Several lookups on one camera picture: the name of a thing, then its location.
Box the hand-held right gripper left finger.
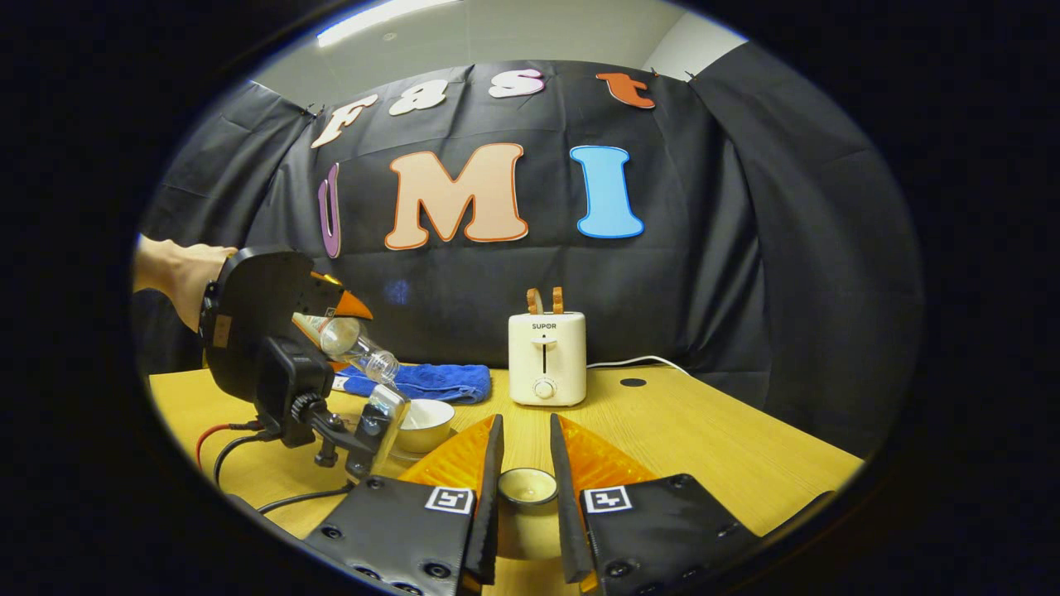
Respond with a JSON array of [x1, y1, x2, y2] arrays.
[[305, 414, 504, 596]]

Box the white toaster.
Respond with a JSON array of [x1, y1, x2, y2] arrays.
[[508, 311, 587, 407]]

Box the white teacup lid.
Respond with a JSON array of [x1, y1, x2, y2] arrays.
[[495, 468, 566, 562]]

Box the white saucer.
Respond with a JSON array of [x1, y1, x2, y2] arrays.
[[389, 430, 456, 462]]

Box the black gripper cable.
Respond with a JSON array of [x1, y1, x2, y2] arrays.
[[214, 430, 274, 485], [257, 484, 357, 514]]

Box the white teacup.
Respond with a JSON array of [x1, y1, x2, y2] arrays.
[[397, 399, 456, 454]]

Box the white toaster cable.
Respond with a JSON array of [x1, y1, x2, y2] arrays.
[[586, 356, 688, 375]]

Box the black backdrop cloth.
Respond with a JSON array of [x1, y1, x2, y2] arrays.
[[137, 41, 924, 456]]

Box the clear water bottle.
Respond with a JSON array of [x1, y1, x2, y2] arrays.
[[292, 313, 401, 384]]

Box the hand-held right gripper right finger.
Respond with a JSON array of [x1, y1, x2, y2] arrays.
[[550, 414, 763, 596]]

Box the blue towel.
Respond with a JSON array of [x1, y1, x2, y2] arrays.
[[335, 363, 492, 405]]

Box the red gripper cable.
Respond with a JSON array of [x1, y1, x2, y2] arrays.
[[196, 422, 266, 473]]

